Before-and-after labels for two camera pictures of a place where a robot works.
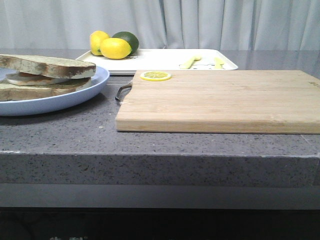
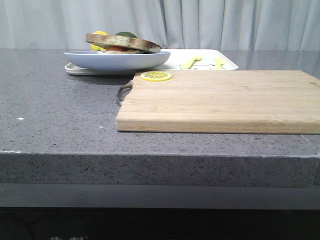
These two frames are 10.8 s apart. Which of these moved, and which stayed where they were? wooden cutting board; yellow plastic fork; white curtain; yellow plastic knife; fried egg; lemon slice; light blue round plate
Moved: fried egg; light blue round plate
Stayed: white curtain; lemon slice; wooden cutting board; yellow plastic knife; yellow plastic fork
